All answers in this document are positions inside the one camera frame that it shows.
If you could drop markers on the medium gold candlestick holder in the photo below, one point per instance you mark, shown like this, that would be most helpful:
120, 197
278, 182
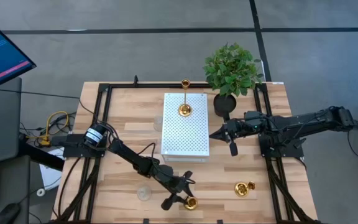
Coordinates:
192, 204

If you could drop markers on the white tape roll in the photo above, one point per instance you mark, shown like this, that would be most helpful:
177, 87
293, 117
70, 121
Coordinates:
37, 192

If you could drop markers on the white label sticker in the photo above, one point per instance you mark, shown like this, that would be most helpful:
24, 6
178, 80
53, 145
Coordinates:
277, 83

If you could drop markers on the green plant in black pot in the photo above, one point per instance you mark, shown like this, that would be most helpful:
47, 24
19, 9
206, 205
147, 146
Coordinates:
232, 70

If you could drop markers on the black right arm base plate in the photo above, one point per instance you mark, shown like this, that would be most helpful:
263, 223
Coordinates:
291, 152

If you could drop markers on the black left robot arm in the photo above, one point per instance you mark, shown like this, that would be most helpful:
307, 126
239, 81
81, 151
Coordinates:
132, 157

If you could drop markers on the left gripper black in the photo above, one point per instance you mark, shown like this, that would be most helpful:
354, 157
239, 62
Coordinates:
171, 183

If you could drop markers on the white paper sheet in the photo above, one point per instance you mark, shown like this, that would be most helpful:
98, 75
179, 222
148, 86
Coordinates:
50, 177

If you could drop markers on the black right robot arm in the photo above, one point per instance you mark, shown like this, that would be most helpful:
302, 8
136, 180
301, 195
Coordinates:
306, 119

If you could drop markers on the clear glass candle holder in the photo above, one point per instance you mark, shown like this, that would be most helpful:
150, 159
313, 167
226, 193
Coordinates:
144, 193
158, 124

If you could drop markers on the short gold candlestick holder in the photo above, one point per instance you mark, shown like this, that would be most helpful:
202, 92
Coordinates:
241, 189

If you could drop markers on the tall gold candlestick holder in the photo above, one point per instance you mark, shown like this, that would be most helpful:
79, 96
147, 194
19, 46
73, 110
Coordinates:
185, 110

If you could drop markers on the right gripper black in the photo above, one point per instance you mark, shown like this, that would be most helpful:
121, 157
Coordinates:
244, 127

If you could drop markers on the white perforated metal shelf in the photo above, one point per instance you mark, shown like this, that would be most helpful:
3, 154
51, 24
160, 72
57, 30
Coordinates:
185, 137

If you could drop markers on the black computer mouse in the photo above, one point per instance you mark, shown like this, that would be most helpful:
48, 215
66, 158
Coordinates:
8, 214

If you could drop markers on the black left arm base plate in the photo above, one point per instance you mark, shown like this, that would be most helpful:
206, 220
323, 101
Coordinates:
73, 151

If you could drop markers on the black metal table frame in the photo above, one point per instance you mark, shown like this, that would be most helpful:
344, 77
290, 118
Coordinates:
123, 85

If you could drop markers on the black upright bracket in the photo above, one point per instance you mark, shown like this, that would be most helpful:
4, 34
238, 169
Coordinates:
135, 81

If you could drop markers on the black desk leg beam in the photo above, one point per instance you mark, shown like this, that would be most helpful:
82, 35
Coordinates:
42, 157

